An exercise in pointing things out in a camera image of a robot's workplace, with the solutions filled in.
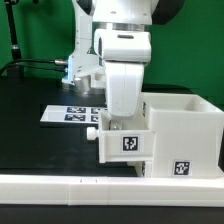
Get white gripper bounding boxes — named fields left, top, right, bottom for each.
left=74, top=29, right=151, bottom=130

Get white drawer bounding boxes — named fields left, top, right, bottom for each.
left=87, top=111, right=155, bottom=163
left=127, top=161, right=152, bottom=178

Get white drawer cabinet box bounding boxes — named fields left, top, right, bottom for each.
left=140, top=93, right=224, bottom=179

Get white front drawer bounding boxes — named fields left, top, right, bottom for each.
left=127, top=161, right=152, bottom=178

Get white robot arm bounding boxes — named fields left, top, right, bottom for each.
left=62, top=0, right=185, bottom=130

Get white fiducial marker sheet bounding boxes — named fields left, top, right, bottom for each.
left=40, top=105, right=105, bottom=124

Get black cables with connector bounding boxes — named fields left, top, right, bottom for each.
left=0, top=58, right=70, bottom=78

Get white L-shaped boundary frame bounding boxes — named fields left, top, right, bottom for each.
left=0, top=168, right=224, bottom=207

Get black camera stand pole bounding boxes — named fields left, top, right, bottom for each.
left=4, top=0, right=24, bottom=79

